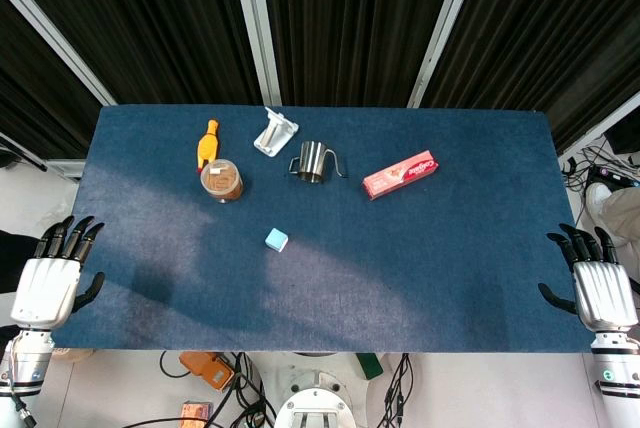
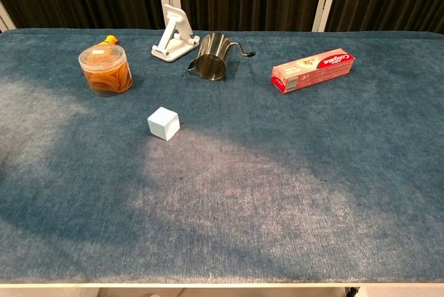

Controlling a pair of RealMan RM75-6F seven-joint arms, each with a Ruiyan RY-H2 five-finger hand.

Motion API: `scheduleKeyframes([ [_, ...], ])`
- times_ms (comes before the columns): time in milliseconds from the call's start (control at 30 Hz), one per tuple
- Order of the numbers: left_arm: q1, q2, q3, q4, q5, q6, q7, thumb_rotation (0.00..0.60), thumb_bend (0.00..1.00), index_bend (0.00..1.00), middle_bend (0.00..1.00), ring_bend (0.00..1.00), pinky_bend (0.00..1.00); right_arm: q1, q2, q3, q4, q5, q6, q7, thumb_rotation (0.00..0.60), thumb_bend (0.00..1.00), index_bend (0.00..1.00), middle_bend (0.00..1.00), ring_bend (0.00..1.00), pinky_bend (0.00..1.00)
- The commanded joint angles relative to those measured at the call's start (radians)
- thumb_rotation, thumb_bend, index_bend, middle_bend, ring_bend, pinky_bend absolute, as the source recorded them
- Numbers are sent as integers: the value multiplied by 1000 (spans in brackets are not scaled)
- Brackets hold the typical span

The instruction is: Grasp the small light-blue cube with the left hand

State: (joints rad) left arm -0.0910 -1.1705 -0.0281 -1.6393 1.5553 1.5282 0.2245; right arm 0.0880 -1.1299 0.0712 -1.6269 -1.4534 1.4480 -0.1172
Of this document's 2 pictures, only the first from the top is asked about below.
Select blue table cloth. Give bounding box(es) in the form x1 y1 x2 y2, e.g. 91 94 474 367
51 104 594 353

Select black cable bundle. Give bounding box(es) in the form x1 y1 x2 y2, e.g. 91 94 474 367
374 352 426 428

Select yellow rubber chicken toy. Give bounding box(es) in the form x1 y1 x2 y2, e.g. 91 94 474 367
195 119 222 173

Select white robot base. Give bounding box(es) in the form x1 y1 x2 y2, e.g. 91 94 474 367
259 350 371 428

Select brown round lidded jar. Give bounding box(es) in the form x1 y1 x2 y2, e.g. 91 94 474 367
199 158 245 204

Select black monitor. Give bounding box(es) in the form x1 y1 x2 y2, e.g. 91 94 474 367
602 115 640 155

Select white plastic stand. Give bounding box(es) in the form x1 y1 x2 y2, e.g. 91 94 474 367
253 106 300 157

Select orange box device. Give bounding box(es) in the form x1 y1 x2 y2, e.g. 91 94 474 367
178 351 234 392

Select white shoe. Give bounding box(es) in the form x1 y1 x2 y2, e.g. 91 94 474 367
585 181 614 222

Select stainless steel pitcher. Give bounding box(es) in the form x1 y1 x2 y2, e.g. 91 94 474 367
288 140 350 184

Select small orange carton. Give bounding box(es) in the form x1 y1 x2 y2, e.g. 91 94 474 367
180 400 213 425

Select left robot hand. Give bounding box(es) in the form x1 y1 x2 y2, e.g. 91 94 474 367
9 215 106 331

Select red toothpaste box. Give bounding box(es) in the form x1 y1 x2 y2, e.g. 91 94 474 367
362 149 441 201

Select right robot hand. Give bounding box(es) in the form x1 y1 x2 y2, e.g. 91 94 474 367
537 223 640 333

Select black power strip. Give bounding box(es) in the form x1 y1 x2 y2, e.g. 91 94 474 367
587 165 640 189

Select green object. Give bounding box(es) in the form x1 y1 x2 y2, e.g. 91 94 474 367
355 352 384 380

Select person leg beige trousers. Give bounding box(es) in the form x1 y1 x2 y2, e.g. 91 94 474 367
599 186 640 249

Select small light blue cube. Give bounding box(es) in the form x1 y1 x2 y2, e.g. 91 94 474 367
264 227 290 252

